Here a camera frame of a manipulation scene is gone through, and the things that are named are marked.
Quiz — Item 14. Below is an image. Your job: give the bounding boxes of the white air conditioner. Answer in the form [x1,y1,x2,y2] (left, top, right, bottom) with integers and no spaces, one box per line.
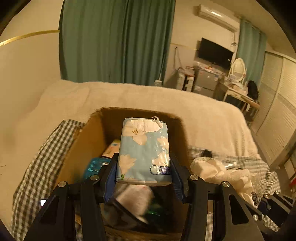
[198,3,240,32]

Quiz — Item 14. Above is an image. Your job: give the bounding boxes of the grey checked cloth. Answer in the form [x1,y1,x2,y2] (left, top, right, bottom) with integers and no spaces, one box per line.
[11,120,281,241]

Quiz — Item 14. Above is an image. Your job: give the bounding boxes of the blue floral tissue packet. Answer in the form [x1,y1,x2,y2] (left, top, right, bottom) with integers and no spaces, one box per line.
[115,116,173,186]

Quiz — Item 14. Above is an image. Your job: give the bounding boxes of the narrow green curtain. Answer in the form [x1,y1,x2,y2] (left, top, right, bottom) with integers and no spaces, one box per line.
[236,19,267,81]

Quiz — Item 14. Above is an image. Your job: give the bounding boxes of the white blanket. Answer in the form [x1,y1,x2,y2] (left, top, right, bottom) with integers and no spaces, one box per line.
[30,80,263,163]

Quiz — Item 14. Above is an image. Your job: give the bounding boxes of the brown cardboard box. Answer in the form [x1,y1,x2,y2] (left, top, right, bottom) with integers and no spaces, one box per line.
[54,107,208,241]

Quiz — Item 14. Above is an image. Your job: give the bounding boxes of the beige medicine box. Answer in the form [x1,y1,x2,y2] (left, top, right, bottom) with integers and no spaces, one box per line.
[101,138,121,159]

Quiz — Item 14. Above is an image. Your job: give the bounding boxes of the white dressing table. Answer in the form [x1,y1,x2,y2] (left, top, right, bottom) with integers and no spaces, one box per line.
[223,81,260,116]

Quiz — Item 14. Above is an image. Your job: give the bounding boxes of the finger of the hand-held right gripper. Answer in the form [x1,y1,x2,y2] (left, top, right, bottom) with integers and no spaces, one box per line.
[252,193,292,234]

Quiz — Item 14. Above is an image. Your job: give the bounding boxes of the white oval mirror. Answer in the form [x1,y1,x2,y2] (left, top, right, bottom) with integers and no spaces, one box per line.
[229,58,247,84]

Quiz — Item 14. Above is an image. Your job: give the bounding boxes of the black bag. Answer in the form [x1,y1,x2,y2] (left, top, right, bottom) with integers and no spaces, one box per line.
[247,80,259,100]

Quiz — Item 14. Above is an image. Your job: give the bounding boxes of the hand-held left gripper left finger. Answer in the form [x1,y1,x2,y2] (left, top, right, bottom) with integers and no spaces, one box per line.
[23,153,119,241]

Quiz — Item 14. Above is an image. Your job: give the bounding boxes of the black wall television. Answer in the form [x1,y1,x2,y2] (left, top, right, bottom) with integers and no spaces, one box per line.
[198,37,234,69]

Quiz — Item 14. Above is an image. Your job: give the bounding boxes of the white lace cloth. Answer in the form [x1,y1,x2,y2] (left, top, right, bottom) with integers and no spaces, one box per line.
[190,156,266,208]

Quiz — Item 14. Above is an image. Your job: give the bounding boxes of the blue plastic packet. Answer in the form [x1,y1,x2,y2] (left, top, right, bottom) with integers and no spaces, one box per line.
[84,157,111,180]

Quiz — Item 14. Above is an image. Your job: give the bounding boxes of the wide green curtain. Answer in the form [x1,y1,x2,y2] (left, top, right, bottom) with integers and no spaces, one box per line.
[59,0,176,86]

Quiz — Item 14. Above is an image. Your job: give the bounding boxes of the white wardrobe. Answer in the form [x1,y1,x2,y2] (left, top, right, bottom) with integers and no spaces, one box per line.
[251,51,296,167]

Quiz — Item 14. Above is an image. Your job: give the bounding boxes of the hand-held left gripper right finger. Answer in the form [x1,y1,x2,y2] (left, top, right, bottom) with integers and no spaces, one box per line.
[170,155,265,241]

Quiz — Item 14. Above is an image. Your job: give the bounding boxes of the white storage drawers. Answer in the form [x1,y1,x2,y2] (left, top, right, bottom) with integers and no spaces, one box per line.
[177,71,195,92]

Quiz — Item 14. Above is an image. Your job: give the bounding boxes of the grey cabinet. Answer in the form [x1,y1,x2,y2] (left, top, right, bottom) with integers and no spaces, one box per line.
[194,67,219,98]

